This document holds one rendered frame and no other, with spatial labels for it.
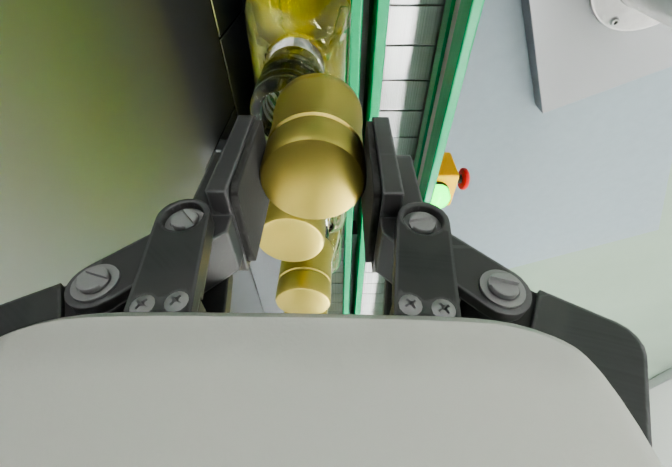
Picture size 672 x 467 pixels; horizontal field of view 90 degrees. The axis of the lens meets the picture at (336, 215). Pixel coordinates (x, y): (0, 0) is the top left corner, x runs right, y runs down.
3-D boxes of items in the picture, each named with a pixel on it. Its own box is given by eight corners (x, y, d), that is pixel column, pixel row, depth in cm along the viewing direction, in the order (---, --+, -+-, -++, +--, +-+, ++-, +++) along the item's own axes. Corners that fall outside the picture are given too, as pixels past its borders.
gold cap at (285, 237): (263, 160, 18) (247, 217, 15) (327, 159, 18) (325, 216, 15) (272, 207, 21) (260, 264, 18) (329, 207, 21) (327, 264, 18)
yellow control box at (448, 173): (411, 149, 61) (418, 175, 56) (453, 150, 61) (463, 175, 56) (406, 180, 66) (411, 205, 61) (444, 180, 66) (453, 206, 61)
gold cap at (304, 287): (316, 269, 25) (312, 323, 22) (273, 252, 24) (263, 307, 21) (343, 244, 23) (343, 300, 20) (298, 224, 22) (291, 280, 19)
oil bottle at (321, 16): (285, -57, 30) (229, 4, 15) (347, -57, 30) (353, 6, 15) (290, 13, 34) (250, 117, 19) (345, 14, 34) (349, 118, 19)
